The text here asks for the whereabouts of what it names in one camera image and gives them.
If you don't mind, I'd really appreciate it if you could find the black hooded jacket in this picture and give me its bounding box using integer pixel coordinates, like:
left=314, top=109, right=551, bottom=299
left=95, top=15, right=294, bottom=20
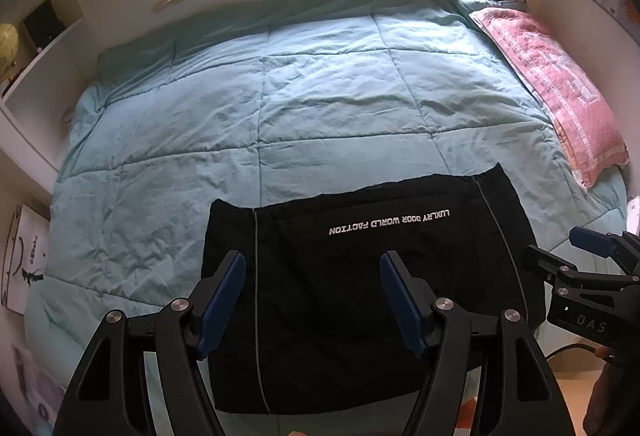
left=202, top=166, right=544, bottom=416

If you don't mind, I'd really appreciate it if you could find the person's right hand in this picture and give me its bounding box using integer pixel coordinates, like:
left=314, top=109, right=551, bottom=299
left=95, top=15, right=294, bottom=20
left=582, top=346, right=639, bottom=436

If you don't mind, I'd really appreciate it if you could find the pink floral pillow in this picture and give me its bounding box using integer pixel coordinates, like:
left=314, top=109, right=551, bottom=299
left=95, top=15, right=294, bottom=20
left=471, top=7, right=629, bottom=189

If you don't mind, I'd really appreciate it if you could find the light teal quilted duvet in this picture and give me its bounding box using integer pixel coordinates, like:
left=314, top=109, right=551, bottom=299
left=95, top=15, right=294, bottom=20
left=25, top=0, right=627, bottom=435

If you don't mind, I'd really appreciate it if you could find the yellow globe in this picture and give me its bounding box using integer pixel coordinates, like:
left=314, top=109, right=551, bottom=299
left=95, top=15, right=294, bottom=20
left=0, top=23, right=20, bottom=80

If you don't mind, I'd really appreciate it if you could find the black cable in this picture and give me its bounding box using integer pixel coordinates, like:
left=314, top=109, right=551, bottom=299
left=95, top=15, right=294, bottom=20
left=546, top=339, right=599, bottom=362

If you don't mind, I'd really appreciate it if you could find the white wall shelf unit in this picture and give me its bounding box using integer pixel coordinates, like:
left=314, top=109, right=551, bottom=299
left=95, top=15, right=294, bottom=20
left=1, top=0, right=100, bottom=204

